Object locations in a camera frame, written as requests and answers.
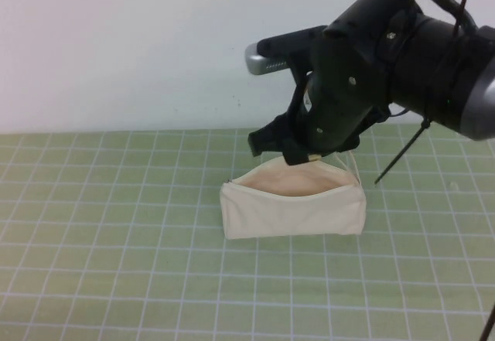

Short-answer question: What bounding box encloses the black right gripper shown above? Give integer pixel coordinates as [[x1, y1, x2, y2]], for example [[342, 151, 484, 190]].
[[247, 0, 421, 165]]

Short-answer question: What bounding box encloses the cream fabric pencil case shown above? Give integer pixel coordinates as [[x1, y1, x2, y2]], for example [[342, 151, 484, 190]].
[[219, 153, 367, 240]]

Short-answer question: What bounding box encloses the black zip tie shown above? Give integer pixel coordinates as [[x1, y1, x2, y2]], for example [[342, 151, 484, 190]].
[[374, 118, 431, 186]]

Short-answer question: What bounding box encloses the green grid cutting mat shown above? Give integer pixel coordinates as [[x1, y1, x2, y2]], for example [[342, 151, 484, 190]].
[[0, 124, 495, 341]]

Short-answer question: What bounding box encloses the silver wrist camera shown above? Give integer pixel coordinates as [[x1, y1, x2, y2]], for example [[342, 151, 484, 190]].
[[244, 26, 328, 76]]

